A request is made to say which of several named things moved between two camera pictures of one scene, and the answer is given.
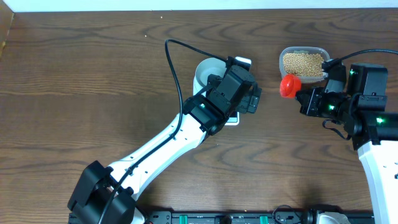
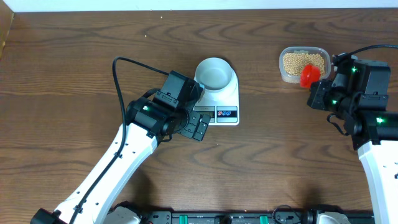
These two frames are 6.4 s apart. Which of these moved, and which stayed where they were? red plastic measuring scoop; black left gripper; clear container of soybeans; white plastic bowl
Moved: red plastic measuring scoop; black left gripper
Stayed: clear container of soybeans; white plastic bowl
